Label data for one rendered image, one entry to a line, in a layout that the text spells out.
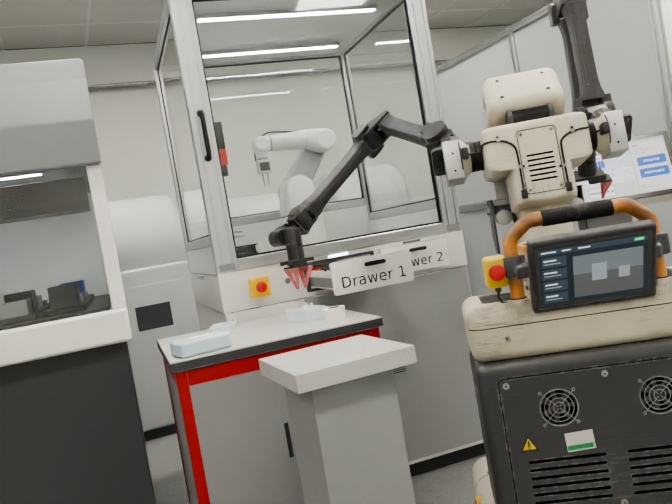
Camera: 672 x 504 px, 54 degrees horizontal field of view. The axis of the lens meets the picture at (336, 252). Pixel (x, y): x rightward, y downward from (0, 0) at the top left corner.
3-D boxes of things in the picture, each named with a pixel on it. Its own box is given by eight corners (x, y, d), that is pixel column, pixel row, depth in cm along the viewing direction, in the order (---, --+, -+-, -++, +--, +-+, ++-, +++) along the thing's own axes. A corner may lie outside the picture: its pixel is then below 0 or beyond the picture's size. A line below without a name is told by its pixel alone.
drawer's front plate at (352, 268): (414, 280, 229) (409, 248, 229) (336, 296, 220) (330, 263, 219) (412, 279, 231) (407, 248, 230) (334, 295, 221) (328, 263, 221)
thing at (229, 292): (467, 264, 274) (462, 230, 273) (224, 313, 242) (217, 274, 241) (380, 264, 364) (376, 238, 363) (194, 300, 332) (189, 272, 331)
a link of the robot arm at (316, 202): (369, 122, 228) (387, 144, 234) (361, 121, 233) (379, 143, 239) (289, 216, 221) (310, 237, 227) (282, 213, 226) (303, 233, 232)
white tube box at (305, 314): (327, 317, 215) (325, 305, 215) (305, 322, 211) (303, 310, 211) (309, 316, 226) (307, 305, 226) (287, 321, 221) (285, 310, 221)
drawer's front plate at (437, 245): (450, 264, 269) (445, 237, 269) (385, 277, 260) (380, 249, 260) (448, 264, 271) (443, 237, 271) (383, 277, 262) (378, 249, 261)
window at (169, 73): (215, 234, 245) (174, 3, 242) (213, 234, 245) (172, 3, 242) (189, 242, 328) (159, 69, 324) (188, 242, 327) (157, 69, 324)
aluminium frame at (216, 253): (462, 230, 273) (421, -24, 269) (217, 274, 241) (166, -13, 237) (376, 238, 363) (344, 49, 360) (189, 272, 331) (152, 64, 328)
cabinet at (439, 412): (501, 452, 277) (470, 264, 274) (262, 527, 244) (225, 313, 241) (406, 406, 367) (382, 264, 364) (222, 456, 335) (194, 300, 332)
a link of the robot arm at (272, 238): (298, 205, 224) (314, 222, 229) (277, 210, 232) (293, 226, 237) (283, 233, 218) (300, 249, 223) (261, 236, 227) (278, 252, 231)
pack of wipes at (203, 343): (220, 344, 195) (217, 329, 195) (233, 346, 187) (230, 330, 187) (171, 356, 187) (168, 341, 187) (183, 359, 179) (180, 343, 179)
